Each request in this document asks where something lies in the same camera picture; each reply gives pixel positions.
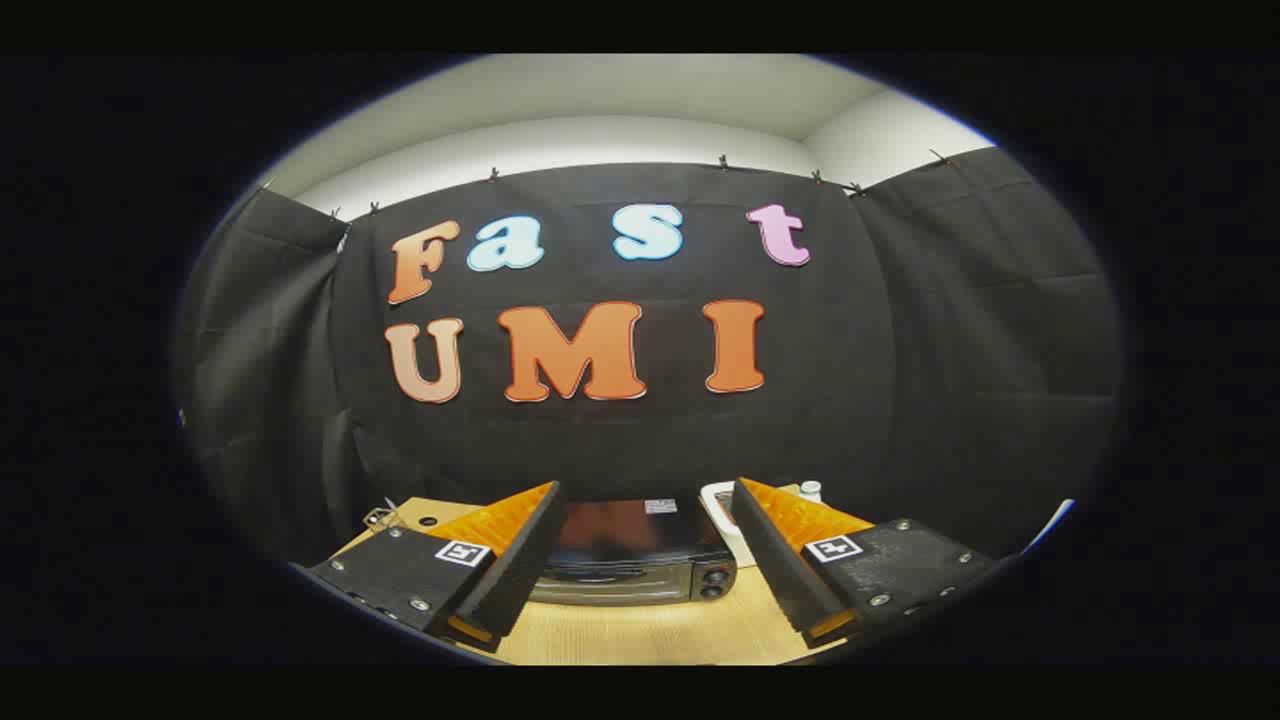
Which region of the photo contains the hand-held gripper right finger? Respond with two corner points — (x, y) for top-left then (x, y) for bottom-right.
(730, 477), (1001, 649)

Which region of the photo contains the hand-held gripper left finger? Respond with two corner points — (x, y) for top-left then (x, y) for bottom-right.
(310, 480), (569, 653)

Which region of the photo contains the black toaster oven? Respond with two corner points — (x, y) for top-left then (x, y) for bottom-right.
(528, 497), (739, 607)

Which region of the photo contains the white bread toaster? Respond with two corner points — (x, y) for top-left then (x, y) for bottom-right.
(699, 481), (804, 569)

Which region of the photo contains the white framed panel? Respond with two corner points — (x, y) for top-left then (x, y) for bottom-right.
(1020, 498), (1076, 556)

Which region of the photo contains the row of backdrop clips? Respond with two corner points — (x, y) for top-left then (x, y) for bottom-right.
(262, 150), (953, 223)

